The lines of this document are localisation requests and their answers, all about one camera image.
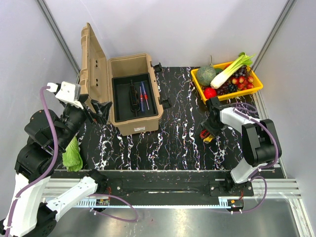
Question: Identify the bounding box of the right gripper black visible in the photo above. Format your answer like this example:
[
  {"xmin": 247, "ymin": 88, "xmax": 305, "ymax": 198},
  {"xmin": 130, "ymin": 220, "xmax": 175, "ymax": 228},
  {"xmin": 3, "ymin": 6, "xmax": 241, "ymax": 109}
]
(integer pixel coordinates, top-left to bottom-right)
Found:
[{"xmin": 200, "ymin": 116, "xmax": 228, "ymax": 139}]

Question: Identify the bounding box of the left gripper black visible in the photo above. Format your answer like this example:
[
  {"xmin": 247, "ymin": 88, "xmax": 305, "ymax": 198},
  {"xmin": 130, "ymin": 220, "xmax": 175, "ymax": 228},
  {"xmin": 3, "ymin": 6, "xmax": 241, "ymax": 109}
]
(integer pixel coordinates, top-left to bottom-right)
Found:
[{"xmin": 58, "ymin": 92, "xmax": 114, "ymax": 149}]

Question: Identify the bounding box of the yellow utility knife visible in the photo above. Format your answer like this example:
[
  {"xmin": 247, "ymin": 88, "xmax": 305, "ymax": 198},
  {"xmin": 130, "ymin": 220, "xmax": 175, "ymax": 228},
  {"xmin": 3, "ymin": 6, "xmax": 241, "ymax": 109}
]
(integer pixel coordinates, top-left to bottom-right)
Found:
[{"xmin": 203, "ymin": 135, "xmax": 214, "ymax": 144}]

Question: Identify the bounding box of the black tool box tray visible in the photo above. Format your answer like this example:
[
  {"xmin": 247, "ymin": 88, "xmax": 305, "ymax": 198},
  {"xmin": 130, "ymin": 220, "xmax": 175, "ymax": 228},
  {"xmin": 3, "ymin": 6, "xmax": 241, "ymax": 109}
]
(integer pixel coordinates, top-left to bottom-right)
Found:
[{"xmin": 112, "ymin": 73, "xmax": 158, "ymax": 123}]

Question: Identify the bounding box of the tan plastic tool box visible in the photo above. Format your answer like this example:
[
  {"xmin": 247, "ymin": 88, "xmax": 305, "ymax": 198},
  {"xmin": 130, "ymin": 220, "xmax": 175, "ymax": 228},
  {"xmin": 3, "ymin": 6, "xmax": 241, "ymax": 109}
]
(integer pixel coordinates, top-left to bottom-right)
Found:
[{"xmin": 79, "ymin": 23, "xmax": 163, "ymax": 136}]

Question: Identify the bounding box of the small blue red screwdriver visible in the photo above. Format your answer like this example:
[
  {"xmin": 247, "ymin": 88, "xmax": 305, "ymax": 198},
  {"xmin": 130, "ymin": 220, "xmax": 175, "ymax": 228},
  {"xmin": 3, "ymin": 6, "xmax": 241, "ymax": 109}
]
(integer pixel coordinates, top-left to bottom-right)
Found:
[{"xmin": 143, "ymin": 88, "xmax": 150, "ymax": 110}]

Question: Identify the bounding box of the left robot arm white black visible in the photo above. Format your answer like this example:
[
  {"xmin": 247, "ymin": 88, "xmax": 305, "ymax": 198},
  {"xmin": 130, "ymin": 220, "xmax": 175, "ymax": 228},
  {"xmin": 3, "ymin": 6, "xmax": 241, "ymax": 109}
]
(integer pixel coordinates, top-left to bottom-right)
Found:
[{"xmin": 0, "ymin": 81, "xmax": 112, "ymax": 237}]

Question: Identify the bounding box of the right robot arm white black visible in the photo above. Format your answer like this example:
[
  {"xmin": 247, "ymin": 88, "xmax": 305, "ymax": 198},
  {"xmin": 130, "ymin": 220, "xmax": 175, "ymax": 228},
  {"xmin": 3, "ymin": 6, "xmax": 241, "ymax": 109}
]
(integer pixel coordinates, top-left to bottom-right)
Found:
[{"xmin": 200, "ymin": 97, "xmax": 282, "ymax": 196}]

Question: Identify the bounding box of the red apple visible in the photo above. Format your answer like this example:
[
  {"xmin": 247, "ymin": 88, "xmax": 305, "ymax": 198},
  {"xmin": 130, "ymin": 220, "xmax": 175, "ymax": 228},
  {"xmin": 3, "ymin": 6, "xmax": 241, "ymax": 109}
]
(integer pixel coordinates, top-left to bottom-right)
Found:
[{"xmin": 203, "ymin": 87, "xmax": 217, "ymax": 99}]

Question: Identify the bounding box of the dark grape bunch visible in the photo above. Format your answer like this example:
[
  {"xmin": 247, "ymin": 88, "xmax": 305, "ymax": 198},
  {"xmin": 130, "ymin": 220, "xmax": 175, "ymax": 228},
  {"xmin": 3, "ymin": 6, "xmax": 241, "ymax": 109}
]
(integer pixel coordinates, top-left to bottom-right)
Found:
[{"xmin": 215, "ymin": 65, "xmax": 250, "ymax": 96}]

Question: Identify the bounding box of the black marble pattern mat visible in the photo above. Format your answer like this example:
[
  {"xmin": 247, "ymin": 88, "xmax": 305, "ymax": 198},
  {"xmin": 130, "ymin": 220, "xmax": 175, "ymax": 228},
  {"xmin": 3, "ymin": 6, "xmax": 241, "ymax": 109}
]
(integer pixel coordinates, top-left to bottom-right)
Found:
[{"xmin": 77, "ymin": 67, "xmax": 245, "ymax": 170}]

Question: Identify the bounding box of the yellow plastic tray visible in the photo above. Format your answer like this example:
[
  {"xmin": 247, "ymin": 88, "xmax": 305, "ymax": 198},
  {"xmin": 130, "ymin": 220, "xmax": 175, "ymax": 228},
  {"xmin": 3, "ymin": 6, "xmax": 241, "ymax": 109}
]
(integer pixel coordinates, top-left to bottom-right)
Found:
[{"xmin": 191, "ymin": 66, "xmax": 263, "ymax": 103}]

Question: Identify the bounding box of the green melon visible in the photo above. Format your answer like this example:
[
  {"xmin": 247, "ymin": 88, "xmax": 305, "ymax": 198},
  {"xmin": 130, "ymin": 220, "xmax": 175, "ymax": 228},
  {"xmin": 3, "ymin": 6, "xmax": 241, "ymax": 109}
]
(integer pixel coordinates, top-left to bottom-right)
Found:
[{"xmin": 196, "ymin": 65, "xmax": 216, "ymax": 86}]

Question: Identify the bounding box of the red yellow cherry cluster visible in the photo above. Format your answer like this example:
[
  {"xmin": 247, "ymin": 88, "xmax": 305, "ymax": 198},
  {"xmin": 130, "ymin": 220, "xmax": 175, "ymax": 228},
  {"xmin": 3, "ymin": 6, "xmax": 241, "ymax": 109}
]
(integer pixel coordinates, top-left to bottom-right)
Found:
[{"xmin": 231, "ymin": 76, "xmax": 254, "ymax": 91}]

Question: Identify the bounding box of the leek with green leaves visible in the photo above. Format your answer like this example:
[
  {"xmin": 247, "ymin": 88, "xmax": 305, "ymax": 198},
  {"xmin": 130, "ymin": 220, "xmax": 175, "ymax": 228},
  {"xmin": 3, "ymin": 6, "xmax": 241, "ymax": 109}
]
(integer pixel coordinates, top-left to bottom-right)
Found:
[{"xmin": 210, "ymin": 52, "xmax": 255, "ymax": 89}]

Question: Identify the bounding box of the avocado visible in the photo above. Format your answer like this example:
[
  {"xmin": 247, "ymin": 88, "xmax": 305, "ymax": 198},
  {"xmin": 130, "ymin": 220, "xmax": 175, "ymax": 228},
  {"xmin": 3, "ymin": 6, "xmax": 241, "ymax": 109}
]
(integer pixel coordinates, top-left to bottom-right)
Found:
[{"xmin": 215, "ymin": 68, "xmax": 223, "ymax": 74}]

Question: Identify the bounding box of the napa cabbage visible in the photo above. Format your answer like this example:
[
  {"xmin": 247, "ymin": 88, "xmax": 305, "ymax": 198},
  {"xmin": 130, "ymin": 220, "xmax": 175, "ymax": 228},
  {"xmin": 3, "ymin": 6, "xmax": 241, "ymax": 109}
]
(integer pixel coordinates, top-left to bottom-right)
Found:
[{"xmin": 62, "ymin": 136, "xmax": 83, "ymax": 172}]

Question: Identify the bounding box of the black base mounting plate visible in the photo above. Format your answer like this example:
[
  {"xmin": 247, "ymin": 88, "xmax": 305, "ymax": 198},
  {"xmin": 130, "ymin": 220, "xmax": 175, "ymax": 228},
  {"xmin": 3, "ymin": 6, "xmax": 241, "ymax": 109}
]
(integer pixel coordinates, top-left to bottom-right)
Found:
[{"xmin": 97, "ymin": 170, "xmax": 254, "ymax": 207}]

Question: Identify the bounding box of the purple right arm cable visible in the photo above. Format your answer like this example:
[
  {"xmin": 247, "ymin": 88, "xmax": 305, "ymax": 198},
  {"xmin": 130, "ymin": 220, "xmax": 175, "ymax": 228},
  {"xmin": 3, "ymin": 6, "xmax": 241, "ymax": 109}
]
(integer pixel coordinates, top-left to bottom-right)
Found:
[{"xmin": 227, "ymin": 102, "xmax": 282, "ymax": 214}]

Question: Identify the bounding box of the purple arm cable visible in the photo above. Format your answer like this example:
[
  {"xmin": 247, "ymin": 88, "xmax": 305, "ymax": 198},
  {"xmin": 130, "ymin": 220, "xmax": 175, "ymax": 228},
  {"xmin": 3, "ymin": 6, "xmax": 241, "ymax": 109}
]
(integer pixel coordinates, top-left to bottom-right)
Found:
[
  {"xmin": 3, "ymin": 86, "xmax": 139, "ymax": 237},
  {"xmin": 227, "ymin": 102, "xmax": 282, "ymax": 214}
]

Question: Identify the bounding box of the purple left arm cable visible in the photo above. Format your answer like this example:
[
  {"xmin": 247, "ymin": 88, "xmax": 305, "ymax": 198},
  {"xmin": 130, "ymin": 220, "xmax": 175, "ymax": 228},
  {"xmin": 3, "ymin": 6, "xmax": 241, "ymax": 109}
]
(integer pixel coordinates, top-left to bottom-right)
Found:
[{"xmin": 3, "ymin": 86, "xmax": 139, "ymax": 237}]

